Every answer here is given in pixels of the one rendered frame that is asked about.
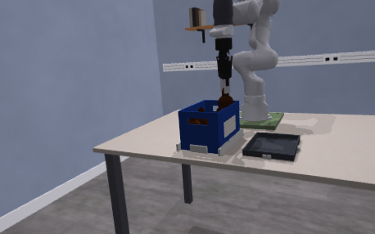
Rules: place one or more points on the blue plastic crate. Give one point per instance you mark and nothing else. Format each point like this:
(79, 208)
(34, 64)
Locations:
(221, 125)

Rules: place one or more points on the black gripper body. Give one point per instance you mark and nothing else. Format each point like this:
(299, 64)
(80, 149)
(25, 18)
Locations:
(223, 44)

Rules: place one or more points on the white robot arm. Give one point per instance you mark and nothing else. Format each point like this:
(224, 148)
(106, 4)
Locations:
(227, 14)

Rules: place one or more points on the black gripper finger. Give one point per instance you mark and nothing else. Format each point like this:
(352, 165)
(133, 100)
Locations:
(220, 72)
(228, 75)

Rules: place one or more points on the brown glass bottle with blue label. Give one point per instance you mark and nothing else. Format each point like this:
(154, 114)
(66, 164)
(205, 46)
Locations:
(225, 100)

